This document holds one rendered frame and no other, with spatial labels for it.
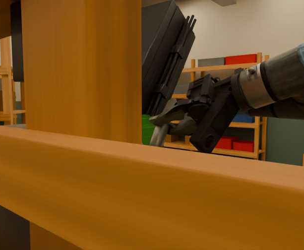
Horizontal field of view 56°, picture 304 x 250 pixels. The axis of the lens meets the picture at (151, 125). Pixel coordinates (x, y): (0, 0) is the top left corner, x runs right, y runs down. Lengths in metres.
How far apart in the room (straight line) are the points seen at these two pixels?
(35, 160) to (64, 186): 0.05
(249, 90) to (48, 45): 0.33
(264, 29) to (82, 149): 6.51
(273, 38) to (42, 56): 6.31
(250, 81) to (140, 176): 0.36
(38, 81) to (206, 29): 6.94
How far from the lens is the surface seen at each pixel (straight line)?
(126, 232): 0.23
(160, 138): 0.62
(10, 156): 0.36
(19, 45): 0.62
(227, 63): 6.24
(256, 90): 0.53
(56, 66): 0.36
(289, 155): 6.47
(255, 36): 6.73
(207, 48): 7.16
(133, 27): 0.38
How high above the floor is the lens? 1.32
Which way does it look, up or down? 5 degrees down
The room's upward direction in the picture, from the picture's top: straight up
